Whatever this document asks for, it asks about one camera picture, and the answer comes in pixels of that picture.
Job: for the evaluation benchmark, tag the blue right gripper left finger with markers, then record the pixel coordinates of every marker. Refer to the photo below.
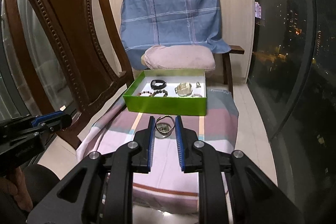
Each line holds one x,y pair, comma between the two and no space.
137,155

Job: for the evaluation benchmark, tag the cream white wristwatch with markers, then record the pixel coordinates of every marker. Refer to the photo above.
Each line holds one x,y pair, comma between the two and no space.
184,89

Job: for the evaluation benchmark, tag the silver bangle with jade charms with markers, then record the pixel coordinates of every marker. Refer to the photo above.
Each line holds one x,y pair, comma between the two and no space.
164,126

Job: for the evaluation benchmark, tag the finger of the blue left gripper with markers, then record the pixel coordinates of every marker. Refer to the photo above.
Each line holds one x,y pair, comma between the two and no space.
52,122

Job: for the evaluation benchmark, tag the carved dark wooden chair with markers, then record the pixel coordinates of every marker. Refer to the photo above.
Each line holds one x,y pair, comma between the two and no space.
70,30

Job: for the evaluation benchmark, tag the person's left hand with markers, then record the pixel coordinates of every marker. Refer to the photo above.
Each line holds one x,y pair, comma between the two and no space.
14,184

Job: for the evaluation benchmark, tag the pink plaid bedsheet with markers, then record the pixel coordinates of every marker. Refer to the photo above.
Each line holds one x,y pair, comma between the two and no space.
166,187

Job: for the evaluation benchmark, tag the pink cushion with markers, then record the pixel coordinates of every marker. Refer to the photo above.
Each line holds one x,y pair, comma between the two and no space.
179,57

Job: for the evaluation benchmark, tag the black wristwatch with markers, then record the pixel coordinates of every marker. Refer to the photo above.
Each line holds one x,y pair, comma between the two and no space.
158,84

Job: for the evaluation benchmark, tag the blue plaid cloth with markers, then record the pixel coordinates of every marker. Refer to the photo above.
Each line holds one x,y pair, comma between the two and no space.
147,23

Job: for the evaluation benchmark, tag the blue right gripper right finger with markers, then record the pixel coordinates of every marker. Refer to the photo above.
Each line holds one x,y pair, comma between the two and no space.
196,155

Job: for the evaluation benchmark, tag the green cardboard box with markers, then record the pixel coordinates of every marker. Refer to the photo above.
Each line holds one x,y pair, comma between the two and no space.
140,97

